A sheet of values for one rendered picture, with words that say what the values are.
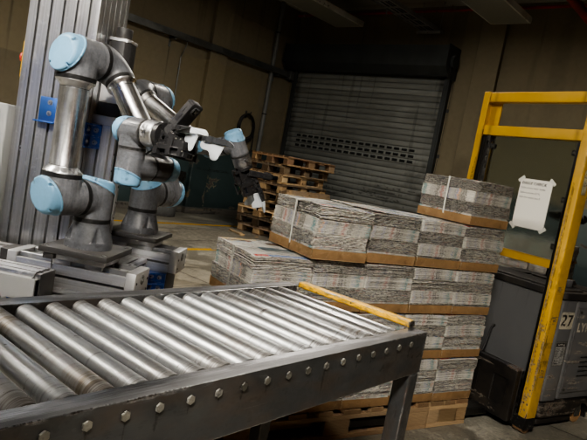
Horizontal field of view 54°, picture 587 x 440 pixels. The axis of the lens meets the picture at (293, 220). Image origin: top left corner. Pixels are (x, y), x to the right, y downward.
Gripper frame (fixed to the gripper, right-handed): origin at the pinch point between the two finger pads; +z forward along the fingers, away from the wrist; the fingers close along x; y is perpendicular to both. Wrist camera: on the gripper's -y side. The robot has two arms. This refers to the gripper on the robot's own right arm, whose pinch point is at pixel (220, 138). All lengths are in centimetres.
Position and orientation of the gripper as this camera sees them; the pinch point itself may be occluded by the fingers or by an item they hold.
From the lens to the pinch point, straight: 148.8
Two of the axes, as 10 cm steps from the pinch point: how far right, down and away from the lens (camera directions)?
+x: -4.6, -1.4, -8.8
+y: -2.5, 9.7, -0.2
